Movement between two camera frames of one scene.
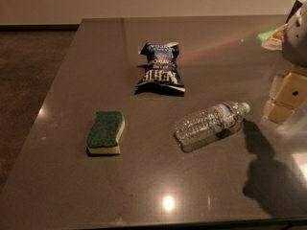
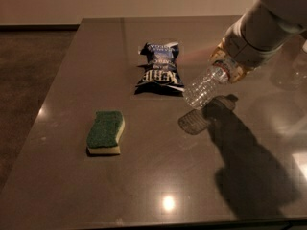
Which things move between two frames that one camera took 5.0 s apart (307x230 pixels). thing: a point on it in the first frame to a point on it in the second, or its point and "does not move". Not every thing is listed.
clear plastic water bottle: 202,127 to 201,91
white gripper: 297,38 to 244,51
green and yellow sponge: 104,137 does not move
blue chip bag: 161,73 does not move
